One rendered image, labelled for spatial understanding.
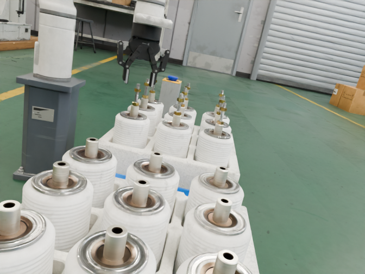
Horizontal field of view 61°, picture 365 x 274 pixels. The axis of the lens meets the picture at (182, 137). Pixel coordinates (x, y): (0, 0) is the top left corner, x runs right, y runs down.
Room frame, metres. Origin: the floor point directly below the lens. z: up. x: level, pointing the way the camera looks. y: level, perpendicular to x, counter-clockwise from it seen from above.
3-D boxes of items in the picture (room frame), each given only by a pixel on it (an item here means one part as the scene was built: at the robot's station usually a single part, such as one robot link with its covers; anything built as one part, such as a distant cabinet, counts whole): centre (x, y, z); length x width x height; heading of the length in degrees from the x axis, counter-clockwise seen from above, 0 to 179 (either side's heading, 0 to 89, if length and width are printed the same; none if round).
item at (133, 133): (0.83, 0.15, 0.16); 0.10 x 0.10 x 0.18
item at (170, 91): (1.24, 0.09, 0.16); 0.07 x 0.07 x 0.31; 88
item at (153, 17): (0.82, 0.14, 0.52); 0.11 x 0.09 x 0.06; 22
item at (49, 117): (0.88, 0.40, 0.15); 0.15 x 0.15 x 0.30; 5
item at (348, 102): (4.11, -2.10, 0.15); 0.30 x 0.24 x 0.30; 3
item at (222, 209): (0.39, -0.08, 0.26); 0.02 x 0.02 x 0.03
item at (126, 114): (0.83, 0.15, 0.25); 0.08 x 0.08 x 0.01
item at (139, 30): (0.83, 0.15, 0.45); 0.08 x 0.08 x 0.09
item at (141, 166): (0.51, 0.04, 0.25); 0.08 x 0.08 x 0.01
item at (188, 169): (0.95, 0.02, 0.09); 0.39 x 0.39 x 0.18; 88
